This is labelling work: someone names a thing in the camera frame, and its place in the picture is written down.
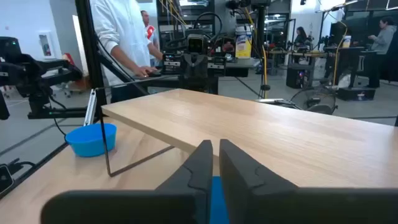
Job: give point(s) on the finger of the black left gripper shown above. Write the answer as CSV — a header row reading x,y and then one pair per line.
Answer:
x,y
201,67
188,67

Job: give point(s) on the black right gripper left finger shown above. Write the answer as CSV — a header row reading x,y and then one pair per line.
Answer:
x,y
174,205

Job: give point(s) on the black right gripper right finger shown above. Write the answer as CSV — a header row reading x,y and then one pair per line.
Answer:
x,y
280,205

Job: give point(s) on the blue plastic mini bowl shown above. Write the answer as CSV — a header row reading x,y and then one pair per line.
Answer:
x,y
217,199
90,140

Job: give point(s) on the person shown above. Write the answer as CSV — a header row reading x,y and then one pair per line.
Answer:
x,y
150,34
300,39
384,40
124,31

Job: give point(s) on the white wipes tub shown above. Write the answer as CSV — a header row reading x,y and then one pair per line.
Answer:
x,y
243,43

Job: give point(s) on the wooden shelf riser black legs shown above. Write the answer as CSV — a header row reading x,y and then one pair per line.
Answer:
x,y
264,133

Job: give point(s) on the black computer tower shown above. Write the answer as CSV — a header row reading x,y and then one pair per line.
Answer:
x,y
297,77

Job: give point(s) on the black floor fan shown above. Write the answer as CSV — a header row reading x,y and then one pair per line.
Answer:
x,y
314,99

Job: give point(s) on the black floor case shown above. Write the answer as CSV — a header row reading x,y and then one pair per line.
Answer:
x,y
356,93

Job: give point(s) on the black work table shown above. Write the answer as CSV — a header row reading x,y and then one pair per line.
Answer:
x,y
345,51

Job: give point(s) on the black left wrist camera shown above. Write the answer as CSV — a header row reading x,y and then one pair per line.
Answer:
x,y
196,43

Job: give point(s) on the silver aluminium bracket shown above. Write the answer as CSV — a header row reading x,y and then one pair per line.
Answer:
x,y
90,107

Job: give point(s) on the white wall cabinet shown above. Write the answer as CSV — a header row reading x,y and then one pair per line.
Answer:
x,y
46,45

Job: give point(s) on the black table-level camera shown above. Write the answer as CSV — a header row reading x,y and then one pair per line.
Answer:
x,y
4,179

